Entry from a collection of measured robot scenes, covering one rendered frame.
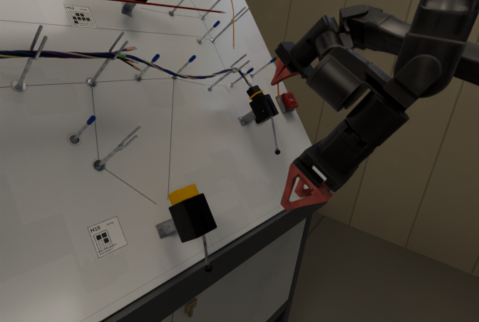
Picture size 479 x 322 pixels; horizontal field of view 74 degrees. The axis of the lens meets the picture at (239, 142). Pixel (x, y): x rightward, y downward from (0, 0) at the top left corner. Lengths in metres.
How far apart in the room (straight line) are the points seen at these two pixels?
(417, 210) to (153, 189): 2.15
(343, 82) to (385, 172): 2.08
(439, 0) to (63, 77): 0.55
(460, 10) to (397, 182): 2.14
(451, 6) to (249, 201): 0.53
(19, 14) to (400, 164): 2.24
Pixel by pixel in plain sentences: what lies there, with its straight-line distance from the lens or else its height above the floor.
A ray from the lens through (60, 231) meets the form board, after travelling 0.54.
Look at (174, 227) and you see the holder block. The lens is 0.58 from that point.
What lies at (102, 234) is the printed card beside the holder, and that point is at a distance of 0.56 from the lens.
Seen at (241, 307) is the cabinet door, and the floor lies 0.58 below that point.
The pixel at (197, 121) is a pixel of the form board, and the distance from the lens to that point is 0.73.
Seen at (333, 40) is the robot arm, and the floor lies 1.29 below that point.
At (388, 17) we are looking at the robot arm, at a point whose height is 1.34.
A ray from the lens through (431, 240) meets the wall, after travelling 2.63.
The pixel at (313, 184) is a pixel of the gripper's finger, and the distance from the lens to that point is 0.43.
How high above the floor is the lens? 1.27
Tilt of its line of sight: 18 degrees down
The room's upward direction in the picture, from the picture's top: 8 degrees clockwise
